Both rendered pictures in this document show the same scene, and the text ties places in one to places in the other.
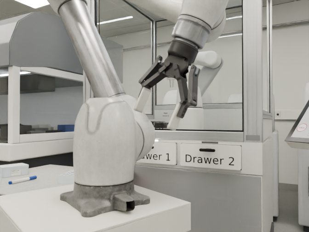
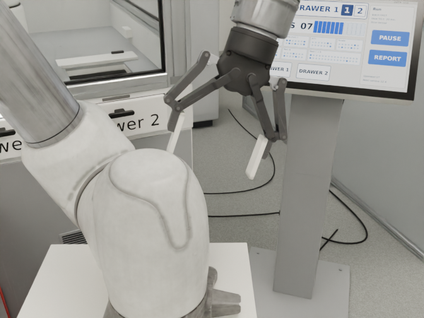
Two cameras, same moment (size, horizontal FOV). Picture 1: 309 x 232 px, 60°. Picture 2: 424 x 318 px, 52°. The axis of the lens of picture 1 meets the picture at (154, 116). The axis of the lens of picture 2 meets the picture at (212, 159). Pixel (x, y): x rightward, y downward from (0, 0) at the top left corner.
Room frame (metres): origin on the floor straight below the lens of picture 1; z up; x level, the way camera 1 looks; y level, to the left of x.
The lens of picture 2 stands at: (0.33, 0.46, 1.39)
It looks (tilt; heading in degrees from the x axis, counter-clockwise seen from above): 29 degrees down; 310
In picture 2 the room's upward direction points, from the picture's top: straight up
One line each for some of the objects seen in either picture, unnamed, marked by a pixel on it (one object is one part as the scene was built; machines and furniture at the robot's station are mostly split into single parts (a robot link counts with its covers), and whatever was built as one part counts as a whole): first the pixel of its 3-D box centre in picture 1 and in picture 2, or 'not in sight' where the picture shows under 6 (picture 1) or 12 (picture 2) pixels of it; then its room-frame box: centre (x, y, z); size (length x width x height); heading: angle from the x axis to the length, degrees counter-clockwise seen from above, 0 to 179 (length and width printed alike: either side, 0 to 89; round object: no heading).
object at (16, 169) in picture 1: (12, 170); not in sight; (1.39, 0.73, 0.79); 0.13 x 0.09 x 0.05; 137
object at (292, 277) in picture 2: not in sight; (303, 199); (0.89, -0.73, 0.51); 0.50 x 0.45 x 1.02; 113
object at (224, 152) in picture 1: (209, 156); (119, 119); (1.28, -0.26, 0.87); 0.29 x 0.02 x 0.11; 64
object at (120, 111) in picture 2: (208, 149); (120, 112); (1.25, -0.25, 0.91); 0.07 x 0.04 x 0.01; 64
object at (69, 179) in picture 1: (72, 176); not in sight; (1.25, 0.38, 0.78); 0.12 x 0.08 x 0.04; 166
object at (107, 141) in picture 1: (106, 137); (149, 224); (0.72, 0.13, 1.00); 0.18 x 0.16 x 0.22; 166
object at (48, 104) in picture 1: (3, 110); not in sight; (2.48, 1.40, 1.13); 1.78 x 1.14 x 0.45; 64
